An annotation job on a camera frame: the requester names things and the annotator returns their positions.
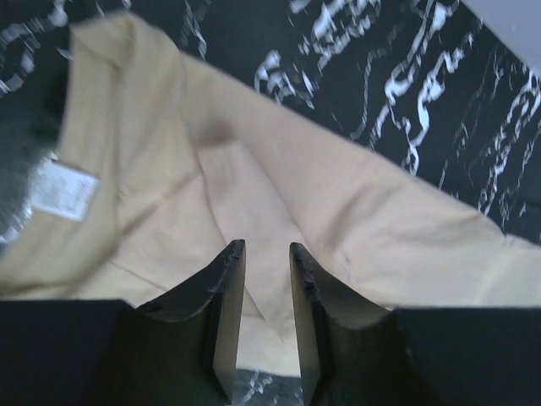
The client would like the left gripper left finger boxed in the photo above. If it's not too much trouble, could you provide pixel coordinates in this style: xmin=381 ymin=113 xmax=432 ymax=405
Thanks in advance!
xmin=1 ymin=240 xmax=245 ymax=405

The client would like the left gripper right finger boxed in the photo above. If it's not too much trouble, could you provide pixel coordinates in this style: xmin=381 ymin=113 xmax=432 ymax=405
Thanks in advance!
xmin=290 ymin=243 xmax=540 ymax=405

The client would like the beige t shirt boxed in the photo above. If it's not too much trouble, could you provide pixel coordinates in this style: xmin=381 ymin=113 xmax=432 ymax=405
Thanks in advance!
xmin=1 ymin=12 xmax=540 ymax=376

